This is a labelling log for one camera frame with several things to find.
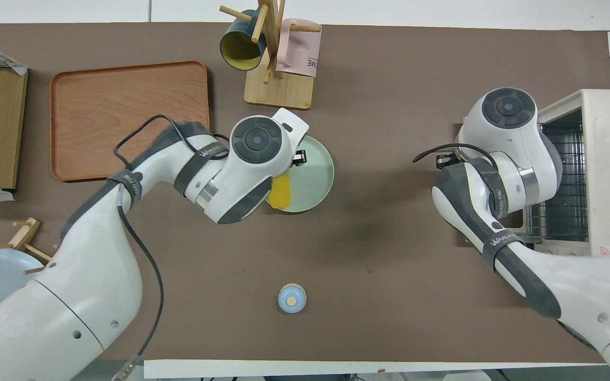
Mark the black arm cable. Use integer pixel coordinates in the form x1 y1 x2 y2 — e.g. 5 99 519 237
113 114 231 381
412 143 497 166

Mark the pink mug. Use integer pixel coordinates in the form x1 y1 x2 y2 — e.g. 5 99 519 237
275 17 322 79

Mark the pale green plate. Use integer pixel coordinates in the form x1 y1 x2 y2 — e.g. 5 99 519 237
265 135 335 214

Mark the dark blue mug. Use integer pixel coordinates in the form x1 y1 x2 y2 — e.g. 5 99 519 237
219 10 268 72

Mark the brown table mat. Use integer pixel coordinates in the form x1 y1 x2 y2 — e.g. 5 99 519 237
0 22 610 366

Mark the blue bell with wooden knob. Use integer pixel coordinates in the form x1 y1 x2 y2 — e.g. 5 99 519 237
277 283 307 314

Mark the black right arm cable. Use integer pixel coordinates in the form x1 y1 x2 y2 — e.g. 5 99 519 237
412 143 497 166

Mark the wooden dish rack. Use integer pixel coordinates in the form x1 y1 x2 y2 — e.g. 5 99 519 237
0 217 56 330

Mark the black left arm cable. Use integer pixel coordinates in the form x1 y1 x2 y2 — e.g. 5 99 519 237
113 114 231 381

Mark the metal oven wire rack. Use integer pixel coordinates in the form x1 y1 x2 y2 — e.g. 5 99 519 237
524 124 589 242

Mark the wooden mug tree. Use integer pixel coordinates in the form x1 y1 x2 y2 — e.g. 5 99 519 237
219 0 322 111

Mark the brown wooden tray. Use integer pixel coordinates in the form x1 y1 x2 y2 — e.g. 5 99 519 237
50 61 211 183

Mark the yellow corn cob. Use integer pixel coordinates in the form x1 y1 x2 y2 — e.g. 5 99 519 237
268 173 291 210

